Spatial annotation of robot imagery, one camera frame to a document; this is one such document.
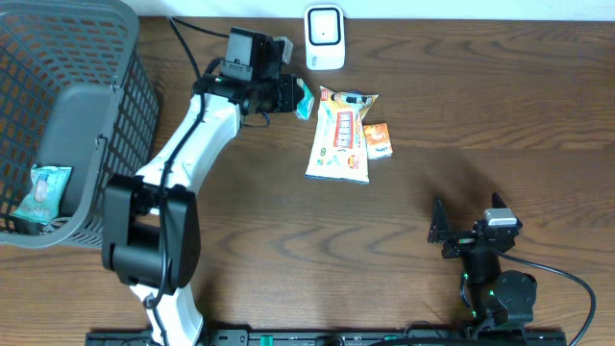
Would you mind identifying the teal white tissue pack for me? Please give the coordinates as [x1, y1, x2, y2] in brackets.
[295, 78, 314, 121]

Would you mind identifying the orange tissue pack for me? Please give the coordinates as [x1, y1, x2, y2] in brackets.
[363, 123, 393, 160]

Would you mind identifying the large beige snack bag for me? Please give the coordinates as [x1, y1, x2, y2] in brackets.
[306, 86, 379, 184]

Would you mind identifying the mint green wipes pack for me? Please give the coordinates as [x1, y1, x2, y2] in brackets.
[11, 165, 72, 226]

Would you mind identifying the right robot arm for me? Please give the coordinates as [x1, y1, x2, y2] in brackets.
[428, 193, 537, 340]

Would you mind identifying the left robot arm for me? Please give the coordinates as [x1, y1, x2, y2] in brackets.
[102, 27, 306, 345]

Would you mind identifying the white barcode scanner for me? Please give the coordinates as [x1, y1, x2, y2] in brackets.
[304, 4, 346, 71]

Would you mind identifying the grey plastic shopping basket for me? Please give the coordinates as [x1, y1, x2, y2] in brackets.
[1, 1, 160, 248]

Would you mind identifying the right black cable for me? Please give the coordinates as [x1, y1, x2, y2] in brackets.
[489, 244, 598, 346]

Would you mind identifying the black cable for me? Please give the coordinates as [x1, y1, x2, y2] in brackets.
[489, 244, 598, 346]
[143, 14, 232, 346]

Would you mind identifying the left black cable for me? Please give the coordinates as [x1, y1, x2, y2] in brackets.
[143, 14, 232, 346]

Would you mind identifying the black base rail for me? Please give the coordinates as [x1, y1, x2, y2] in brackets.
[85, 327, 566, 346]

